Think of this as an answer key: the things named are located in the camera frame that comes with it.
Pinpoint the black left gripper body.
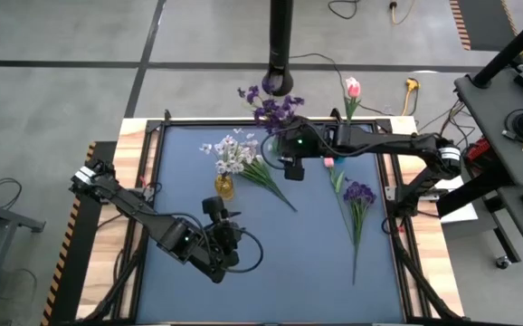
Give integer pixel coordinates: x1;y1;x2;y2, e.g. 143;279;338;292
204;212;245;269

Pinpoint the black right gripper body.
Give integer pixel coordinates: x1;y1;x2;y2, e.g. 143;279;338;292
279;129;308;160

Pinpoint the amber glass vase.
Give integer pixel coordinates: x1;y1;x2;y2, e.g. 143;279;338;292
214;174;235;202

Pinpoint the purple artificial flower bunch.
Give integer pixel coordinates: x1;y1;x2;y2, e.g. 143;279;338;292
254;93;306;135
342;180;378;285
237;84;290;132

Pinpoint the pale pink artificial tulip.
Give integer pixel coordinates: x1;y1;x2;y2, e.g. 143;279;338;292
344;76;360;126

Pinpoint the blue table mat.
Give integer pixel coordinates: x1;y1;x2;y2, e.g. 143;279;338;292
135;124;406;325

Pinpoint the white paper sheet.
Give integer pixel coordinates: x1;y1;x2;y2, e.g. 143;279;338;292
428;174;479;224

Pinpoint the red box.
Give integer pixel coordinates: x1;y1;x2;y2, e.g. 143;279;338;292
463;137;491;164

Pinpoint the grey side desk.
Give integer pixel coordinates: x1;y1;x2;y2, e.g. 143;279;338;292
453;62;523;282

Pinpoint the grey metal side table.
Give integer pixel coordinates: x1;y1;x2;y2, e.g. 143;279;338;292
0;183;46;318

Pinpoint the dark hazard-striped floor mat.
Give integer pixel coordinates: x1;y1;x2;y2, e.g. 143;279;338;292
449;0;518;52

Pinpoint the black slanted stand pole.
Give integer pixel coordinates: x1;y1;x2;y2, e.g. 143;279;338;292
471;4;523;90

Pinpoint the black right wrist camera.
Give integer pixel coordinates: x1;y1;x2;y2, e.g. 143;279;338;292
283;158;306;182

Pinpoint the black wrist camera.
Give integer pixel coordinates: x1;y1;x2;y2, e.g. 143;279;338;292
201;195;226;217
283;158;306;182

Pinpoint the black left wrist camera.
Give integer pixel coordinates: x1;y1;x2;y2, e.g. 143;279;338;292
201;195;226;217

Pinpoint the black right camera cable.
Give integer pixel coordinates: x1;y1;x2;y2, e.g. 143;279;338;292
260;132;290;172

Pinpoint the black camera cable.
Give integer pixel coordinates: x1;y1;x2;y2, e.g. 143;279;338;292
260;132;290;172
224;225;265;274

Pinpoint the black left camera cable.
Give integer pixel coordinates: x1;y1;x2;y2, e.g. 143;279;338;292
224;225;265;274

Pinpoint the black metal table frame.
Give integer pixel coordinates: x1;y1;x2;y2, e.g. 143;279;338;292
80;108;466;326

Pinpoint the long black floor cable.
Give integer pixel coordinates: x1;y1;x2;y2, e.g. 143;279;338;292
288;53;396;117

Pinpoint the black upright camera pole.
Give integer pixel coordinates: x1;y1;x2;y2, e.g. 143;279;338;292
263;0;295;97

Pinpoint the yellow plug cable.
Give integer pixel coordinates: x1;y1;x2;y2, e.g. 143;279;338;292
400;77;421;117

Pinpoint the black looped floor cable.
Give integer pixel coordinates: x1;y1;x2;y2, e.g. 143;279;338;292
327;0;362;21

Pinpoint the black hazard-striped base plate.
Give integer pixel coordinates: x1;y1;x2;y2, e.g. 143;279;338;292
39;140;118;326

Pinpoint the black cable bundle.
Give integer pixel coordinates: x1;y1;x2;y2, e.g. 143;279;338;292
417;99;475;159

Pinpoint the yellow floor cable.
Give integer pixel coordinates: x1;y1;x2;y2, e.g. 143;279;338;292
388;0;419;26

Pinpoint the black floor cable loop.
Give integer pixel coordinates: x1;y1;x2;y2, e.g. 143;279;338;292
0;177;23;212

